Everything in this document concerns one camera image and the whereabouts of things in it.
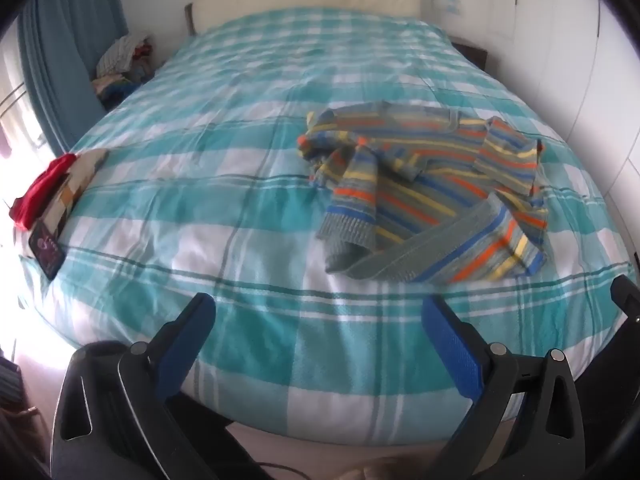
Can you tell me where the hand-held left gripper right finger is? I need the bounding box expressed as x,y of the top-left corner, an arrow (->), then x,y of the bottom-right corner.
421,296 -> 586,480

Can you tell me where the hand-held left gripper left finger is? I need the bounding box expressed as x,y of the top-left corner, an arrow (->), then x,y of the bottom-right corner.
50,292 -> 266,480

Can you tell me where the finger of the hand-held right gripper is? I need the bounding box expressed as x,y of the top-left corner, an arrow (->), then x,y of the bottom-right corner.
611,275 -> 640,327

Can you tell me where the striped knit sweater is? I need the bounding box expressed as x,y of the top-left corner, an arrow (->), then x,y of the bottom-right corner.
297,101 -> 548,286

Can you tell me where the pile of folded clothes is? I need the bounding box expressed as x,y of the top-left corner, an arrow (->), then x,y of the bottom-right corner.
91,34 -> 153,106

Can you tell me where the dark printed card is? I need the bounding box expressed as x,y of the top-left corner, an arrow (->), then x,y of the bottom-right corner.
29,220 -> 66,281

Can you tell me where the teal plaid bedspread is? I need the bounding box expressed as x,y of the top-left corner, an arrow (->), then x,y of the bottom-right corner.
17,7 -> 638,446

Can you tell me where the patchwork cushion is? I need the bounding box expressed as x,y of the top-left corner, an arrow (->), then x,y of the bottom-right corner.
40,149 -> 110,241

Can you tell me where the red cloth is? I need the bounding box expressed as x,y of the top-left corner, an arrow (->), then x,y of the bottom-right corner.
10,154 -> 77,233

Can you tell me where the dark wooden nightstand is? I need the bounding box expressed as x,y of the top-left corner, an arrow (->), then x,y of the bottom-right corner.
450,37 -> 488,68

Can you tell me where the blue curtain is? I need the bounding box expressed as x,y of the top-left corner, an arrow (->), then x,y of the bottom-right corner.
17,0 -> 128,156

